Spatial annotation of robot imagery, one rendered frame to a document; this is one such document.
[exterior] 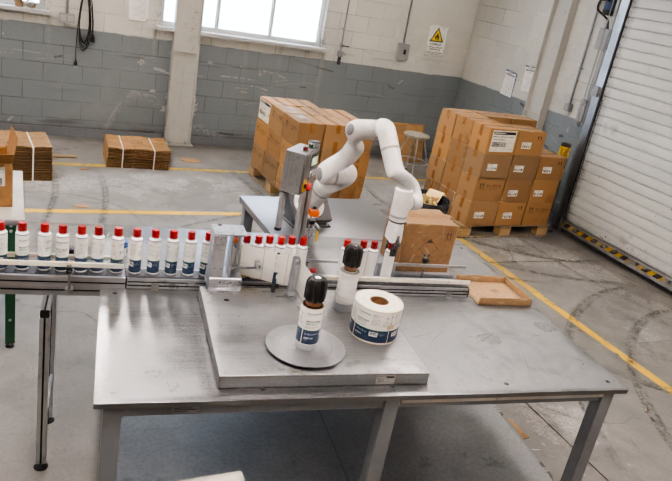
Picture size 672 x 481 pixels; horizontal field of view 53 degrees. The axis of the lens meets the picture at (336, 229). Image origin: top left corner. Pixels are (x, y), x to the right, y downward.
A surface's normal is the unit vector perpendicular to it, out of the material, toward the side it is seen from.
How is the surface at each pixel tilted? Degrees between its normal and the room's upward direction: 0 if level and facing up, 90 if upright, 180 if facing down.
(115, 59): 90
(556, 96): 90
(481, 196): 92
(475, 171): 91
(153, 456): 4
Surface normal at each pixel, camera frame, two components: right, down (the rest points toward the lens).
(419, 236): 0.29, 0.38
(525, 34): -0.90, 0.00
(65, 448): 0.18, -0.92
